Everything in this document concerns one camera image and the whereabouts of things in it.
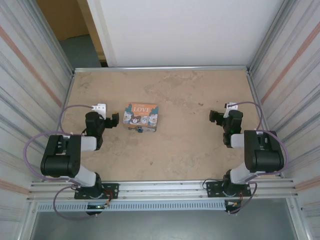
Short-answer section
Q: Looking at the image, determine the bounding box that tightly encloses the aluminium table frame bar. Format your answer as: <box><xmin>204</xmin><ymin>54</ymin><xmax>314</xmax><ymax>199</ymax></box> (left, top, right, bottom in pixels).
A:
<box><xmin>73</xmin><ymin>65</ymin><xmax>251</xmax><ymax>75</ymax></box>

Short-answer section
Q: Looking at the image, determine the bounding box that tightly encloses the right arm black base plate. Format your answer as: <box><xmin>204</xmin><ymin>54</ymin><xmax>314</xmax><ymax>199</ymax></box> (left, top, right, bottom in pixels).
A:
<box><xmin>205</xmin><ymin>180</ymin><xmax>252</xmax><ymax>198</ymax></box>

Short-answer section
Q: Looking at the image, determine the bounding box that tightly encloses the grey slotted cable duct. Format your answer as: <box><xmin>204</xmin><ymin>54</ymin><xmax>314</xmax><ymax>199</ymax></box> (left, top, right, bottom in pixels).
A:
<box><xmin>36</xmin><ymin>201</ymin><xmax>227</xmax><ymax>212</ymax></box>

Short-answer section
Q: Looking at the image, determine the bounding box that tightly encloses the brown cardboard board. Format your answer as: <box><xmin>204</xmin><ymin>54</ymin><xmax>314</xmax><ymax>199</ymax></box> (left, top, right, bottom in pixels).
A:
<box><xmin>36</xmin><ymin>0</ymin><xmax>91</xmax><ymax>41</ymax></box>

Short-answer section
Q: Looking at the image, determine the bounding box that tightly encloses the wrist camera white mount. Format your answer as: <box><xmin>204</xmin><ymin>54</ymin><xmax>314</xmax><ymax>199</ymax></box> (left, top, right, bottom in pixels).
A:
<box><xmin>91</xmin><ymin>103</ymin><xmax>107</xmax><ymax>118</ymax></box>
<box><xmin>223</xmin><ymin>101</ymin><xmax>239</xmax><ymax>119</ymax></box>

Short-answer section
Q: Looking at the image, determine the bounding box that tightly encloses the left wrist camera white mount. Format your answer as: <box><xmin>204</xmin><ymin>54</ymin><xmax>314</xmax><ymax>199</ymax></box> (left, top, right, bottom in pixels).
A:
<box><xmin>91</xmin><ymin>103</ymin><xmax>107</xmax><ymax>118</ymax></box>

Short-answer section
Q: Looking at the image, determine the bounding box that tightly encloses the bear print LOVE tin box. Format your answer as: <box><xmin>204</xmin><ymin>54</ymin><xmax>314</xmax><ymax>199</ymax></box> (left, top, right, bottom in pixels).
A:
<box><xmin>122</xmin><ymin>102</ymin><xmax>160</xmax><ymax>133</ymax></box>

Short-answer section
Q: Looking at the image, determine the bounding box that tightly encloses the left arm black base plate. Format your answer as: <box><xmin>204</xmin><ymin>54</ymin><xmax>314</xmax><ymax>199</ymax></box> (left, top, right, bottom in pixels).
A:
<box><xmin>74</xmin><ymin>182</ymin><xmax>120</xmax><ymax>200</ymax></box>

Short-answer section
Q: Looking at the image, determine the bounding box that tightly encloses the aluminium mounting rail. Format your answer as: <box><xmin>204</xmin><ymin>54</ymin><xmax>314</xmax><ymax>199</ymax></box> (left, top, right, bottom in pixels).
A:
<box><xmin>27</xmin><ymin>178</ymin><xmax>300</xmax><ymax>202</ymax></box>

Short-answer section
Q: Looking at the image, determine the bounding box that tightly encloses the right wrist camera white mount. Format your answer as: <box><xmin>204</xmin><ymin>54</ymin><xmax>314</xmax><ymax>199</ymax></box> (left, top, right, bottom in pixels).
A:
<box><xmin>223</xmin><ymin>101</ymin><xmax>239</xmax><ymax>119</ymax></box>

